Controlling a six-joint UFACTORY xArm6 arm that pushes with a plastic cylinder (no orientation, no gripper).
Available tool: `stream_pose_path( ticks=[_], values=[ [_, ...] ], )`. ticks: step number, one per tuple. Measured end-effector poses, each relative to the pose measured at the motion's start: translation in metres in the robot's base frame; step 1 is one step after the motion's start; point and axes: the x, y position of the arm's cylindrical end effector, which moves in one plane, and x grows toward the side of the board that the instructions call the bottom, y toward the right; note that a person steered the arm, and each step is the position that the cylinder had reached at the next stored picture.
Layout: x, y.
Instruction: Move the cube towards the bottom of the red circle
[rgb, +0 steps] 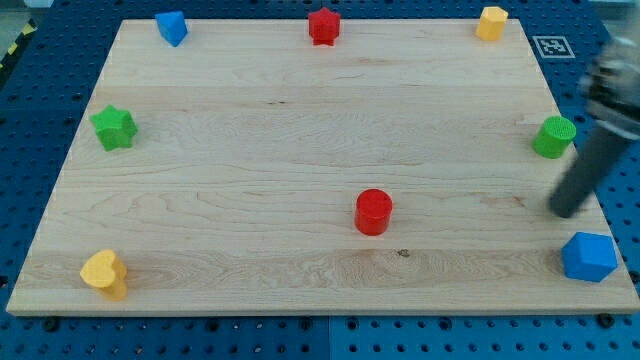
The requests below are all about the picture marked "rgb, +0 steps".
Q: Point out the blue cube block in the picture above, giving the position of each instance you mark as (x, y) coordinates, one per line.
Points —
(589, 257)

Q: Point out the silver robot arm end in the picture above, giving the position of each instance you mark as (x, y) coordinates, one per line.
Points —
(611, 84)

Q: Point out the red cylinder block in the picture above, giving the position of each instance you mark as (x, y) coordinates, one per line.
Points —
(373, 209)

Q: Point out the light wooden board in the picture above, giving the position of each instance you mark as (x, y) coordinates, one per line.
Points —
(238, 194)

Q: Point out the red star block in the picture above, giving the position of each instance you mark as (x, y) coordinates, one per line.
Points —
(324, 26)

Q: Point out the green star block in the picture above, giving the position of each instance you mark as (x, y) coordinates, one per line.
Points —
(114, 128)

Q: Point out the blue triangular prism block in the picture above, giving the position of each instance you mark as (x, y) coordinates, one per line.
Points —
(172, 26)

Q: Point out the yellow hexagonal block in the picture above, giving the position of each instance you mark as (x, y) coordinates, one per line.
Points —
(491, 23)

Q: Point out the yellow heart block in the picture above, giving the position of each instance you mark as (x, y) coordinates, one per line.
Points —
(106, 273)

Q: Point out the green cylinder block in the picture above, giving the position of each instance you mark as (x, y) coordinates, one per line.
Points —
(554, 136)

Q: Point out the white fiducial marker tag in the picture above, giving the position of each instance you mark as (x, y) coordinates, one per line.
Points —
(553, 47)

